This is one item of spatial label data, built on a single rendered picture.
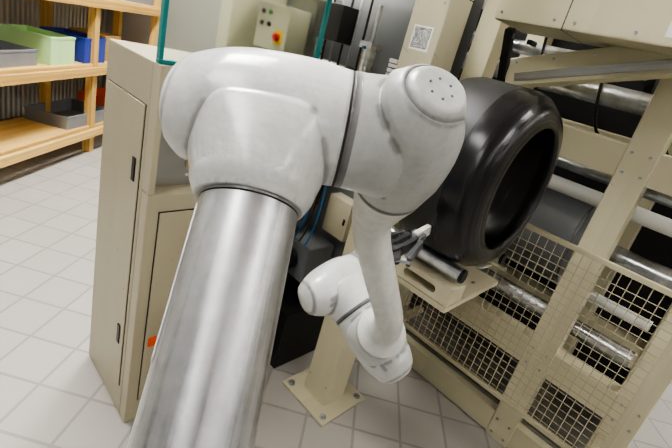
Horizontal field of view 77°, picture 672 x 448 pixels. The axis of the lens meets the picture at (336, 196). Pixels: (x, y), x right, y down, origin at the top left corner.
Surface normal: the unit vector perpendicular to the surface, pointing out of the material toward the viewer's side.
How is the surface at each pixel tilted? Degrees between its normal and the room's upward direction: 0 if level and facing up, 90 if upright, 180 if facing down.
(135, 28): 90
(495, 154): 71
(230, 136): 57
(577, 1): 90
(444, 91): 41
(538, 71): 90
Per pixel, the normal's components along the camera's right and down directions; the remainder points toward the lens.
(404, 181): -0.19, 0.84
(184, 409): 0.04, -0.38
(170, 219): 0.68, 0.40
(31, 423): 0.25, -0.91
